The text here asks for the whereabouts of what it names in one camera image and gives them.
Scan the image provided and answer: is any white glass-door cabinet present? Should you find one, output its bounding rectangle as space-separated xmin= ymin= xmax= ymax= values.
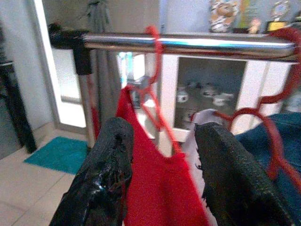
xmin=131 ymin=32 xmax=297 ymax=144

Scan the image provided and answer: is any chrome black clothes rack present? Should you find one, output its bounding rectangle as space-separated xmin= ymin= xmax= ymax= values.
xmin=48 ymin=22 xmax=298 ymax=148

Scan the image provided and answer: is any white framed glass door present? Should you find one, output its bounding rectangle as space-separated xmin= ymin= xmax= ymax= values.
xmin=32 ymin=0 xmax=90 ymax=135

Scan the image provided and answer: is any black console table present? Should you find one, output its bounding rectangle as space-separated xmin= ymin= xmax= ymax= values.
xmin=0 ymin=20 xmax=38 ymax=161

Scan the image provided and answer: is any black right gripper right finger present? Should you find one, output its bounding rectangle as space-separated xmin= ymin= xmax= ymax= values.
xmin=194 ymin=121 xmax=295 ymax=226

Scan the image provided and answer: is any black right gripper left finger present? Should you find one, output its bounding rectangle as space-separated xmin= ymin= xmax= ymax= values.
xmin=49 ymin=117 xmax=135 ymax=226

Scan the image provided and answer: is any teal floor mat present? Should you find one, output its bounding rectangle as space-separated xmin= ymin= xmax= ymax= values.
xmin=23 ymin=136 xmax=89 ymax=175

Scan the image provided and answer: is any grey curtain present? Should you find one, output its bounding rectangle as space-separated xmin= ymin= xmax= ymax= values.
xmin=87 ymin=0 xmax=124 ymax=123

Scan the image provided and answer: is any blue denim jacket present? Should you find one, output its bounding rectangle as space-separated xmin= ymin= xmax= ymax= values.
xmin=235 ymin=112 xmax=301 ymax=226

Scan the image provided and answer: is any red wire clothes hanger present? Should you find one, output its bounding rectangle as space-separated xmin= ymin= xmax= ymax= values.
xmin=213 ymin=25 xmax=301 ymax=189
xmin=124 ymin=24 xmax=188 ymax=158

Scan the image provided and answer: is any colourful standing card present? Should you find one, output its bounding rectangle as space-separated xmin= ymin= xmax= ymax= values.
xmin=236 ymin=0 xmax=261 ymax=34

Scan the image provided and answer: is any red t-shirt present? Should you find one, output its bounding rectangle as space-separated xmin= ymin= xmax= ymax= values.
xmin=116 ymin=86 xmax=214 ymax=226

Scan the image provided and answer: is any white printed t-shirt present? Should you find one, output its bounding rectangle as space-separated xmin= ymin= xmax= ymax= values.
xmin=184 ymin=108 xmax=218 ymax=226

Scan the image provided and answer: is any gold trophy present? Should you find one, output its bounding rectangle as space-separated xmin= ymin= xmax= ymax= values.
xmin=265 ymin=0 xmax=293 ymax=33

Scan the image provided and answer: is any patterned ceramic figurine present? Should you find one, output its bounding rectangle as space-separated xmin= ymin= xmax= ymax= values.
xmin=208 ymin=0 xmax=240 ymax=33

